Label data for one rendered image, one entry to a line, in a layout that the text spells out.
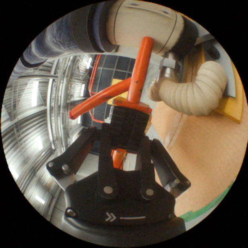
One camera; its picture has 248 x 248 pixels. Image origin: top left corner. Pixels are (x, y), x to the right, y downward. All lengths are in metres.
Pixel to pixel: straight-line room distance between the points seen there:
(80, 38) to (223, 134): 0.27
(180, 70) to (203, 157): 0.17
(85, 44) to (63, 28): 0.08
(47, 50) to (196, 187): 0.43
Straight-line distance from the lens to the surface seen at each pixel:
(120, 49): 1.28
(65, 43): 0.22
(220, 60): 0.17
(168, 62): 0.18
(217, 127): 0.16
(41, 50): 0.29
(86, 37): 0.17
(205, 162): 0.16
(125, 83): 0.15
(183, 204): 0.94
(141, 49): 0.16
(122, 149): 0.15
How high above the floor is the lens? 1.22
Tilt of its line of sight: 4 degrees down
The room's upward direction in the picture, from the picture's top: 78 degrees counter-clockwise
